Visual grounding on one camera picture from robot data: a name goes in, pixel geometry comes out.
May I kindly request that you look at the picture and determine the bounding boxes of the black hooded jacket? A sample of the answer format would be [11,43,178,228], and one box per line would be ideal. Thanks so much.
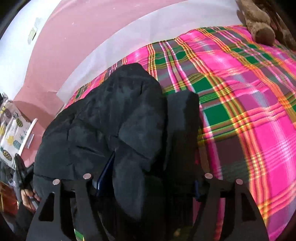
[33,63,200,240]

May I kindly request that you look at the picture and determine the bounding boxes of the person's left hand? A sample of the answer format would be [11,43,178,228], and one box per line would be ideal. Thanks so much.
[21,189,41,212]

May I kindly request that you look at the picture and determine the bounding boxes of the pineapple print fabric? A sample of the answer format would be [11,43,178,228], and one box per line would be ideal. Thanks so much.
[1,100,31,169]

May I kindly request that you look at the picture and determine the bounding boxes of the pink plaid bed sheet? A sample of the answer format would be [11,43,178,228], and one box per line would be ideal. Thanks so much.
[69,25,295,240]

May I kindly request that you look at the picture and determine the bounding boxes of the brown teddy bear santa hat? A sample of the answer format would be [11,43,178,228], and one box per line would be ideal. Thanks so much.
[236,0,295,51]

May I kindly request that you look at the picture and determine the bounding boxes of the pink wall cloth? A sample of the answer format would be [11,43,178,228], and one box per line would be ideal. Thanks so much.
[15,1,240,164]

